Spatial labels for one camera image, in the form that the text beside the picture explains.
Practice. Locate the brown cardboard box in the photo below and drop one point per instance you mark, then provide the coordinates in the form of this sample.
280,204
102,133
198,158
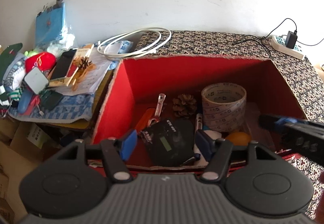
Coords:
24,145

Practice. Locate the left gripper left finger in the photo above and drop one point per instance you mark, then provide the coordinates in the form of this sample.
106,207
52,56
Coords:
115,153

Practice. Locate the blue plastic bag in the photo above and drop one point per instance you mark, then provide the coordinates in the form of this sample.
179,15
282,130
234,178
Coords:
51,27

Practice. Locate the orange ball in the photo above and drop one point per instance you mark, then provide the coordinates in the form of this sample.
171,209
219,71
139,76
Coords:
239,138

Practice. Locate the white paper sheets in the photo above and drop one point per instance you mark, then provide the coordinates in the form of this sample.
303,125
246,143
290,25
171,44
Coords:
92,79

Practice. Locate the red cardboard box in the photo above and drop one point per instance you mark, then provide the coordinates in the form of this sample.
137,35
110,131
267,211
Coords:
121,109

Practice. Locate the pine cone on papers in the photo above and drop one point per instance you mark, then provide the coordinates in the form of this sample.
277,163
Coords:
84,66

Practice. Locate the blue checkered cloth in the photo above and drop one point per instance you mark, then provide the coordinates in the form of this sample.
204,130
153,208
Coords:
70,109

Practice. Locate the printed tape roll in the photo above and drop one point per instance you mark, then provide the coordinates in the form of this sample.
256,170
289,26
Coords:
224,106

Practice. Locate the brown pine cone in box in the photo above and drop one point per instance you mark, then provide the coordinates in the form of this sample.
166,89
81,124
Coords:
184,106

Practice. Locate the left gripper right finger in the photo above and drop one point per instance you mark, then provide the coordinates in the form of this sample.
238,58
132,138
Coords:
217,153

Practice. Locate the black smartphone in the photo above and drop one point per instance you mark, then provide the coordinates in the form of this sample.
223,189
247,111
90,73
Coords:
63,65

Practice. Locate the black power adapter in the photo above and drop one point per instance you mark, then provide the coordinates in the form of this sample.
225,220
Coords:
291,39

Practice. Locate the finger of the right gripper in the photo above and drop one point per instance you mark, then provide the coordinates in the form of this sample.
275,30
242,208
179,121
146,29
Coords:
272,123

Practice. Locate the floral patterned tablecloth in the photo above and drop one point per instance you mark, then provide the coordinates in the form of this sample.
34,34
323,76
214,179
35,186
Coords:
303,81

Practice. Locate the silver metal clip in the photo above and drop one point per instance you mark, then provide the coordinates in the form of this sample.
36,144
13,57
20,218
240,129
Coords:
159,106

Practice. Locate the red flat object in box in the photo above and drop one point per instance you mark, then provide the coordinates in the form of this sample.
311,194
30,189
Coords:
147,119

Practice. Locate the black digital device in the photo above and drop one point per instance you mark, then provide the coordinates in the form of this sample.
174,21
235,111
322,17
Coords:
170,143

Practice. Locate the green white striped garment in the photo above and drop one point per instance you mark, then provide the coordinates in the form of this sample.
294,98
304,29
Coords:
12,73

